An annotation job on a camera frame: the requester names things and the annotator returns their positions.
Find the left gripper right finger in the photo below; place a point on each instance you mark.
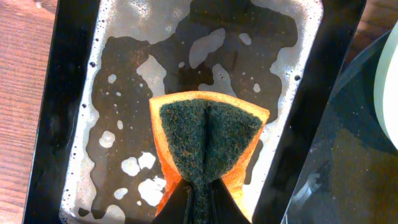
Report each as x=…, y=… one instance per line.
x=223, y=209

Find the orange green scrub sponge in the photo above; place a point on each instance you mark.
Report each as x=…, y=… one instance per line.
x=201, y=136

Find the black round serving tray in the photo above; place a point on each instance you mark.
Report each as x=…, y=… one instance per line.
x=350, y=174

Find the light blue plate top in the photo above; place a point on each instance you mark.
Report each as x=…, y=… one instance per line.
x=385, y=88

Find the black rectangular wash tray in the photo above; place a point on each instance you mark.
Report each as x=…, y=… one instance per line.
x=95, y=158

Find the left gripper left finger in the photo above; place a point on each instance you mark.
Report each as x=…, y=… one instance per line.
x=178, y=207

